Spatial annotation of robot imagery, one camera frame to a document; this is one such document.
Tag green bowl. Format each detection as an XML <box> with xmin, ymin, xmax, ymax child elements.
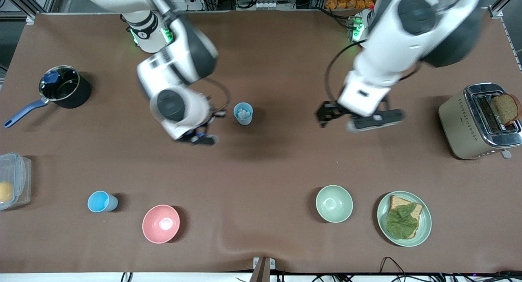
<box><xmin>315</xmin><ymin>185</ymin><xmax>354</xmax><ymax>223</ymax></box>

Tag beige and chrome toaster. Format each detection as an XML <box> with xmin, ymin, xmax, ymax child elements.
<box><xmin>438</xmin><ymin>83</ymin><xmax>522</xmax><ymax>160</ymax></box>

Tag dark toast slice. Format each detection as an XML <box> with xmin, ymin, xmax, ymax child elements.
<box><xmin>490</xmin><ymin>93</ymin><xmax>522</xmax><ymax>127</ymax></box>

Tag pink bowl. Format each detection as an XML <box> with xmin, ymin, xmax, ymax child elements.
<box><xmin>142</xmin><ymin>204</ymin><xmax>181</xmax><ymax>244</ymax></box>

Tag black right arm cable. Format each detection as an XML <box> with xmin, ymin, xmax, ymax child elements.
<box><xmin>202</xmin><ymin>77</ymin><xmax>232</xmax><ymax>113</ymax></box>

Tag brown bread slice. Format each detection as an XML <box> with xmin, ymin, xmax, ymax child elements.
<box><xmin>388</xmin><ymin>195</ymin><xmax>424</xmax><ymax>239</ymax></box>

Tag green plate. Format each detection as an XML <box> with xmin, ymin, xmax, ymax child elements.
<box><xmin>376</xmin><ymin>191</ymin><xmax>432</xmax><ymax>247</ymax></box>

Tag green lettuce leaf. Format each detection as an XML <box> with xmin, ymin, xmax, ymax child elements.
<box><xmin>386</xmin><ymin>203</ymin><xmax>419</xmax><ymax>239</ymax></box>

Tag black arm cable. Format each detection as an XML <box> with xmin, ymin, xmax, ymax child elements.
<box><xmin>202</xmin><ymin>77</ymin><xmax>232</xmax><ymax>113</ymax></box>
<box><xmin>325</xmin><ymin>40</ymin><xmax>367</xmax><ymax>105</ymax></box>

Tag black pot with blue handle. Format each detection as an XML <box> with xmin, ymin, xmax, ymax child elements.
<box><xmin>3</xmin><ymin>65</ymin><xmax>92</xmax><ymax>129</ymax></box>

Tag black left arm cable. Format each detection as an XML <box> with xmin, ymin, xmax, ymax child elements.
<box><xmin>325</xmin><ymin>40</ymin><xmax>367</xmax><ymax>105</ymax></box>

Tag black looped floor cable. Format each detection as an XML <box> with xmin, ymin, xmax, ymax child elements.
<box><xmin>379</xmin><ymin>256</ymin><xmax>409</xmax><ymax>275</ymax></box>

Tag white multi-socket strip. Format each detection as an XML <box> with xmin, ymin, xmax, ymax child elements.
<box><xmin>254</xmin><ymin>1</ymin><xmax>287</xmax><ymax>10</ymax></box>

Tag blue cup with white tissue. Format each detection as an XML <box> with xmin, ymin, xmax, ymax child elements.
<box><xmin>233</xmin><ymin>102</ymin><xmax>254</xmax><ymax>121</ymax></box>

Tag yellow food piece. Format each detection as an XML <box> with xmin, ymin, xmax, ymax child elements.
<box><xmin>0</xmin><ymin>181</ymin><xmax>14</xmax><ymax>203</ymax></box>

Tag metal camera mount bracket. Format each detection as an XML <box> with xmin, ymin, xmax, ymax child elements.
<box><xmin>250</xmin><ymin>257</ymin><xmax>276</xmax><ymax>282</ymax></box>

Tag clear plastic food container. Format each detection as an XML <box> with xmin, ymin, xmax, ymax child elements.
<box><xmin>0</xmin><ymin>152</ymin><xmax>32</xmax><ymax>211</ymax></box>

